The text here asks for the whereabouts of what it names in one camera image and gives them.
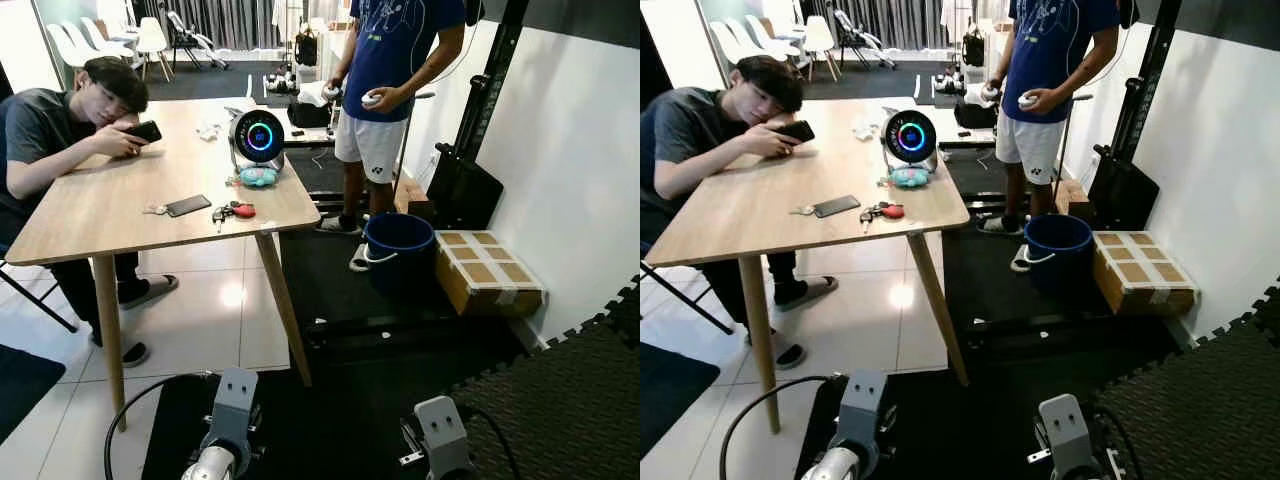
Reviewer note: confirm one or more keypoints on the black backpack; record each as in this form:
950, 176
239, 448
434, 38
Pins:
972, 45
305, 45

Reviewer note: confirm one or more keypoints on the white handheld controller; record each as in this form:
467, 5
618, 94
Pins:
990, 92
372, 98
330, 90
1030, 99

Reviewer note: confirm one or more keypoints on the black foam puzzle mat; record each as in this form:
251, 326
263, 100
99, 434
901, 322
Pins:
1210, 420
570, 420

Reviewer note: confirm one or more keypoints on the black chair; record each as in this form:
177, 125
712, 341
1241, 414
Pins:
35, 300
690, 300

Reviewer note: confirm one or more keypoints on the light wooden table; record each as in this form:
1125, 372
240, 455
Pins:
800, 170
150, 170

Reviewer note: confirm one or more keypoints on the teal plush toy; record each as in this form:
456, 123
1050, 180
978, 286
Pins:
908, 177
258, 177

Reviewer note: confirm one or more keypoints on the taped cardboard box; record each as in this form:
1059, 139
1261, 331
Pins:
1145, 270
490, 272

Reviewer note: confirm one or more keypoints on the grey curtain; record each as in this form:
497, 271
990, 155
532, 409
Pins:
900, 18
220, 20

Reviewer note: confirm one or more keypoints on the black floor bag white contents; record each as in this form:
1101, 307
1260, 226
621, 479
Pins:
310, 112
975, 112

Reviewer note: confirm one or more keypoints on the seated person in grey shirt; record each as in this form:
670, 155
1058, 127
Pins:
690, 130
40, 130

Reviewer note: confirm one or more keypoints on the black smartphone lying flat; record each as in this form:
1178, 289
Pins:
836, 206
188, 205

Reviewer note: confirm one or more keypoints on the dark floor rug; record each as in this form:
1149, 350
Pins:
20, 385
665, 385

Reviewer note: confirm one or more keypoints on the blue plastic bucket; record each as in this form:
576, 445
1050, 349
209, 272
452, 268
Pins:
398, 250
1058, 250

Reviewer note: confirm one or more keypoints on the black smartphone in person's hands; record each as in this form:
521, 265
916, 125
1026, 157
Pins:
143, 130
797, 131

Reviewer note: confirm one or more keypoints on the crumpled white tissue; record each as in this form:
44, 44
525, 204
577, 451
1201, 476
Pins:
865, 130
210, 130

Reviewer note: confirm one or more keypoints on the key bunch with red fob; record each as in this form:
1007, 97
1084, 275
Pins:
885, 211
235, 210

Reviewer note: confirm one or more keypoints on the black metal rack post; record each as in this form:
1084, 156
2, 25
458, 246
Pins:
1120, 190
465, 190

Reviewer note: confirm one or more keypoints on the standing person in blue shirt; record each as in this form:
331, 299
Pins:
390, 50
1050, 50

